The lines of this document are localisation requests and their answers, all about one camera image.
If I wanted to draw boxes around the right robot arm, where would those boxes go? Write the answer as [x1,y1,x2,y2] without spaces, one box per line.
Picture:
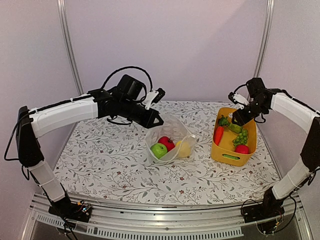
[228,77,320,218]

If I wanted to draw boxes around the yellow lemon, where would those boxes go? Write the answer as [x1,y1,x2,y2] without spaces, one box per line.
[175,141,191,158]

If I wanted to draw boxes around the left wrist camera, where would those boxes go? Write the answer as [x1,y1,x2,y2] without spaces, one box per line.
[142,88,166,110]

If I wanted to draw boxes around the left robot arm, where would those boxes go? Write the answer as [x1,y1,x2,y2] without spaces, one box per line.
[10,74,165,217]

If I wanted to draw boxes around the clear zip top bag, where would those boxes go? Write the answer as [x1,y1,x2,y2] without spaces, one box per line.
[144,114,197,164]

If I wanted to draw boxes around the orange carrot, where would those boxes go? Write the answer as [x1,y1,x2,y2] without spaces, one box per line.
[213,126,224,146]

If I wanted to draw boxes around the red fruit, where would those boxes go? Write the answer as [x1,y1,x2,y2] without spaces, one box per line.
[234,144,250,155]

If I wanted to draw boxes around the green apple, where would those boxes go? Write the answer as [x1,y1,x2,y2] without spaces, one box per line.
[150,143,168,159]

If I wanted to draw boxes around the right aluminium post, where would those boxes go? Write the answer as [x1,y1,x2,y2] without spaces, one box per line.
[253,0,275,78]

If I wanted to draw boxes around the yellow plastic basket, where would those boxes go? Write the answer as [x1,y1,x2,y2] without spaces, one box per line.
[211,107,257,167]

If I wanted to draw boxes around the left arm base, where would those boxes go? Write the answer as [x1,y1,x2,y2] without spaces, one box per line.
[48,197,93,223]

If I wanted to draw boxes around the green pear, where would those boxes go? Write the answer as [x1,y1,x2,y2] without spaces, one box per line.
[228,122,243,134]

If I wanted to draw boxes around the left aluminium post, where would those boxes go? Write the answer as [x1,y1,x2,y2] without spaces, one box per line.
[56,0,84,95]

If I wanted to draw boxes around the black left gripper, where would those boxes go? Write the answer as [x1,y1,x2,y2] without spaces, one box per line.
[119,98,164,129]

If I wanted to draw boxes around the red tomato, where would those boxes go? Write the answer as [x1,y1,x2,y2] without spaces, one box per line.
[158,136,176,152]

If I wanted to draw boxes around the aluminium front rail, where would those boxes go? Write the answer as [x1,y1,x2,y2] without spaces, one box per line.
[21,193,315,240]

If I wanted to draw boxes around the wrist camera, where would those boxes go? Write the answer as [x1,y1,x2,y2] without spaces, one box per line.
[228,92,249,109]
[142,88,166,110]

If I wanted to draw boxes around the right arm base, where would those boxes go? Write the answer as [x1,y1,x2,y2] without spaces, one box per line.
[240,199,285,236]

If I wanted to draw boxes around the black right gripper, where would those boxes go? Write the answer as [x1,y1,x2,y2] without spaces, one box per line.
[232,99,268,127]

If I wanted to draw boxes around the green bitter gourd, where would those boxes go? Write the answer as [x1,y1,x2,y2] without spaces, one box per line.
[222,154,240,160]

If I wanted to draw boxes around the green leafy vegetable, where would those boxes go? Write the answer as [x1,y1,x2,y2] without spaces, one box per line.
[218,115,230,127]

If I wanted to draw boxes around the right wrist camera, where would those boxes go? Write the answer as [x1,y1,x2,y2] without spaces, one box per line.
[228,92,249,109]

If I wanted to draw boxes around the green grapes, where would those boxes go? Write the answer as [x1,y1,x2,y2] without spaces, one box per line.
[232,129,249,147]

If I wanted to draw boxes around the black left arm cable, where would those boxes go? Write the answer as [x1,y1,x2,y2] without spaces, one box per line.
[102,66,153,96]

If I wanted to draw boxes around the aluminium post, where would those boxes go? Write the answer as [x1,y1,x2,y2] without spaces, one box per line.
[253,0,275,78]
[56,0,84,95]

